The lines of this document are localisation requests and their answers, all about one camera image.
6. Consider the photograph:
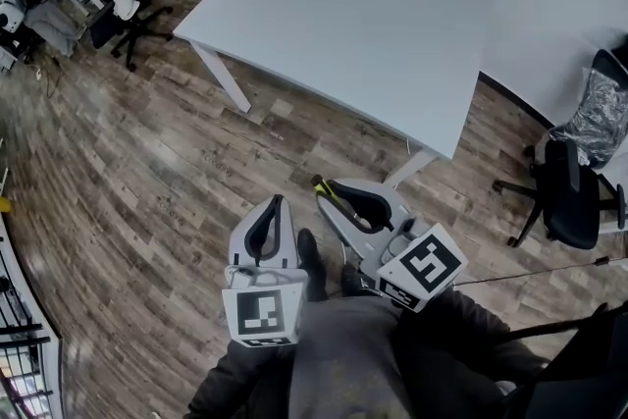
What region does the black bag with strap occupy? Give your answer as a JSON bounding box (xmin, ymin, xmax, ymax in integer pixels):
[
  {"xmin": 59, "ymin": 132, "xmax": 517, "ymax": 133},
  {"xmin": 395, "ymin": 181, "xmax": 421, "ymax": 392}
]
[{"xmin": 495, "ymin": 301, "xmax": 628, "ymax": 419}]

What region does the person's torso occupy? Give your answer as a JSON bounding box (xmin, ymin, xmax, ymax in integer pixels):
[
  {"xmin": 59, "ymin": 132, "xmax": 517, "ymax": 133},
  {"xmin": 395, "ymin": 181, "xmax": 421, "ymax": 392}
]
[{"xmin": 287, "ymin": 293, "xmax": 411, "ymax": 419}]

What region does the clear plastic bag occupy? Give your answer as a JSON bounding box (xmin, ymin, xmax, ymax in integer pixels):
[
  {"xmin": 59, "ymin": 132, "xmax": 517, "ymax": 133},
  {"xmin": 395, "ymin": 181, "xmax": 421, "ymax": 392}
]
[{"xmin": 548, "ymin": 47, "xmax": 628, "ymax": 169}]

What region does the person's shoe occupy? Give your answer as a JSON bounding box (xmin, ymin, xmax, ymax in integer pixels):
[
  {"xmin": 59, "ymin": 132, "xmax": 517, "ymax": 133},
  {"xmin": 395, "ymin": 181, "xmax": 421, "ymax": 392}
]
[
  {"xmin": 340, "ymin": 261, "xmax": 367, "ymax": 298},
  {"xmin": 295, "ymin": 227, "xmax": 330, "ymax": 303}
]

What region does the person's right shoe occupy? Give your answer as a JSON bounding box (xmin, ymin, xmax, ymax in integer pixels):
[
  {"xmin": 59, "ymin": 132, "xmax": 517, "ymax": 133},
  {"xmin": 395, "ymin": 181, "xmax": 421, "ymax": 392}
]
[{"xmin": 340, "ymin": 261, "xmax": 367, "ymax": 298}]

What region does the black railing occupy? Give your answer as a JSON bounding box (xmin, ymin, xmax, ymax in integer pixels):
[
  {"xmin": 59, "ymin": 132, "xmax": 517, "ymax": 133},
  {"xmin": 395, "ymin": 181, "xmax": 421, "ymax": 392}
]
[{"xmin": 0, "ymin": 230, "xmax": 66, "ymax": 419}]

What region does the person's left forearm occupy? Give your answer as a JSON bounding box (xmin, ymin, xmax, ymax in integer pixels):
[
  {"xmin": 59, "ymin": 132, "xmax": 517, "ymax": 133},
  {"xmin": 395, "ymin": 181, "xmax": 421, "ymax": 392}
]
[{"xmin": 183, "ymin": 333, "xmax": 295, "ymax": 419}]

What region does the thin black cable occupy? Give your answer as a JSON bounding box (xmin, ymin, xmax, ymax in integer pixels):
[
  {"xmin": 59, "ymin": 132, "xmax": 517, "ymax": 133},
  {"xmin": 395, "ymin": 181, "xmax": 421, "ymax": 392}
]
[{"xmin": 454, "ymin": 256, "xmax": 628, "ymax": 287}]

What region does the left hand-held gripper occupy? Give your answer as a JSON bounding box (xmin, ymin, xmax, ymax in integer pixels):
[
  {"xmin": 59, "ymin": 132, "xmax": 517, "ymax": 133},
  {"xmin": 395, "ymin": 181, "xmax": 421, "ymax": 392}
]
[{"xmin": 221, "ymin": 194, "xmax": 310, "ymax": 350}]

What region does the person's right forearm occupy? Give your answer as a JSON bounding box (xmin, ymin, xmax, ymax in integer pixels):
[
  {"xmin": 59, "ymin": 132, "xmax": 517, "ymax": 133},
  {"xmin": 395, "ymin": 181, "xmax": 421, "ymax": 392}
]
[{"xmin": 396, "ymin": 287, "xmax": 553, "ymax": 408}]

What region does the person's left shoe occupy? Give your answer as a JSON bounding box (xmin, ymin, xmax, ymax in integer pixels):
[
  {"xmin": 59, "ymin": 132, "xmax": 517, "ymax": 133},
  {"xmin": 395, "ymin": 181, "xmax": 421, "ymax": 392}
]
[{"xmin": 295, "ymin": 227, "xmax": 330, "ymax": 303}]

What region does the white table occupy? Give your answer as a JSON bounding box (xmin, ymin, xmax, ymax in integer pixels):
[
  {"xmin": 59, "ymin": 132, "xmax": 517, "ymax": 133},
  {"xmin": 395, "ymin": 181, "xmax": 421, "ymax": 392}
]
[{"xmin": 172, "ymin": 0, "xmax": 497, "ymax": 190}]

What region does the yellow black pen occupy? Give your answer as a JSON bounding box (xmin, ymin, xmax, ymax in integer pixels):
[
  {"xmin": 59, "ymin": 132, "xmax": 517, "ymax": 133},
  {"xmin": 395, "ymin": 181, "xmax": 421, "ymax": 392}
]
[{"xmin": 310, "ymin": 175, "xmax": 367, "ymax": 225}]

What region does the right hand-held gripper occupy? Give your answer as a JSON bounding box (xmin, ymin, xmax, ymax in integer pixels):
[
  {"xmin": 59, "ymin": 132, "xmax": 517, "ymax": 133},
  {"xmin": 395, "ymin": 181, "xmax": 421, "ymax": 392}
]
[{"xmin": 316, "ymin": 177, "xmax": 470, "ymax": 315}]

